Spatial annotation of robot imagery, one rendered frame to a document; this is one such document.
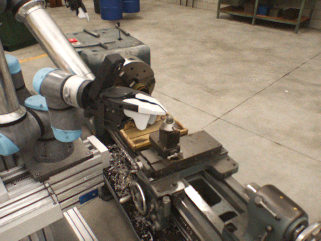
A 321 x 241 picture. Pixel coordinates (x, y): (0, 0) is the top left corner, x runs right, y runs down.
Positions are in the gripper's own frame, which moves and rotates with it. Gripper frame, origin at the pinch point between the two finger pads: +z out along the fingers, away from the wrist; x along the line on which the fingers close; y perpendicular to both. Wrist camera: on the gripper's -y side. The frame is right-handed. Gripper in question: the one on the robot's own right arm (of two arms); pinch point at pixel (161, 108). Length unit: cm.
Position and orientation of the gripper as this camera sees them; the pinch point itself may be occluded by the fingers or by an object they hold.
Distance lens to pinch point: 61.2
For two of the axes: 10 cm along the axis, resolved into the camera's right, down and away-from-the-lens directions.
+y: -0.7, 9.0, 4.2
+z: 8.6, 2.7, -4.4
